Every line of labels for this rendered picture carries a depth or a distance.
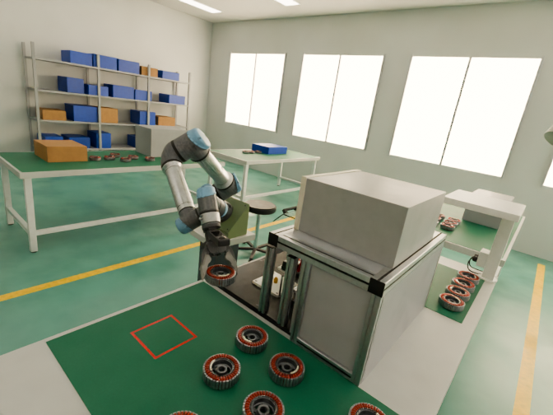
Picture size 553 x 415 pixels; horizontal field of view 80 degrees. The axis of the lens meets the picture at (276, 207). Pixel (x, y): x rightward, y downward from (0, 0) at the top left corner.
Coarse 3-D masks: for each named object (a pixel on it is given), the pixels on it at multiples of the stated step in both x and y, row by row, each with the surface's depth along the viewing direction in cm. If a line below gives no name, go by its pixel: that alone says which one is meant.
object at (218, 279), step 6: (216, 264) 123; (222, 264) 124; (210, 270) 119; (216, 270) 122; (222, 270) 123; (228, 270) 122; (234, 270) 121; (210, 276) 116; (216, 276) 116; (222, 276) 116; (228, 276) 117; (234, 276) 118; (210, 282) 116; (216, 282) 115; (222, 282) 115; (228, 282) 116
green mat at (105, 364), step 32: (192, 288) 142; (128, 320) 117; (192, 320) 122; (224, 320) 124; (256, 320) 127; (64, 352) 100; (96, 352) 101; (128, 352) 103; (160, 352) 105; (192, 352) 107; (224, 352) 108; (96, 384) 91; (128, 384) 92; (160, 384) 94; (192, 384) 95; (256, 384) 98; (320, 384) 101; (352, 384) 103
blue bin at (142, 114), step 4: (132, 112) 710; (136, 112) 701; (140, 112) 692; (144, 112) 699; (152, 112) 713; (132, 116) 713; (136, 116) 704; (140, 116) 695; (144, 116) 701; (152, 116) 715; (132, 120) 715; (136, 120) 706; (140, 120) 697; (144, 120) 704; (152, 120) 718; (144, 124) 707; (152, 124) 721
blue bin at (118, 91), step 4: (104, 84) 660; (108, 84) 648; (108, 88) 651; (112, 88) 640; (116, 88) 643; (120, 88) 648; (124, 88) 654; (128, 88) 660; (132, 88) 666; (112, 92) 642; (116, 92) 645; (120, 92) 651; (124, 92) 657; (128, 92) 663; (132, 92) 669; (112, 96) 645; (116, 96) 647; (120, 96) 653; (124, 96) 659; (128, 96) 665; (132, 96) 671
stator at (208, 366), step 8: (208, 360) 100; (216, 360) 101; (224, 360) 101; (232, 360) 101; (208, 368) 97; (216, 368) 98; (224, 368) 99; (232, 368) 98; (208, 376) 95; (216, 376) 94; (224, 376) 95; (232, 376) 95; (208, 384) 94; (216, 384) 93; (224, 384) 93; (232, 384) 95
